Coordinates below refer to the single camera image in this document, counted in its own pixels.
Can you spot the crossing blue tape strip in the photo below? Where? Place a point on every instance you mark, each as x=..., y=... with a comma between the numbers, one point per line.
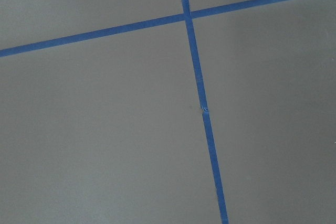
x=135, y=26

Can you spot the long blue tape strip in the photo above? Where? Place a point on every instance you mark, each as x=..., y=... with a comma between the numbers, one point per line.
x=205, y=111

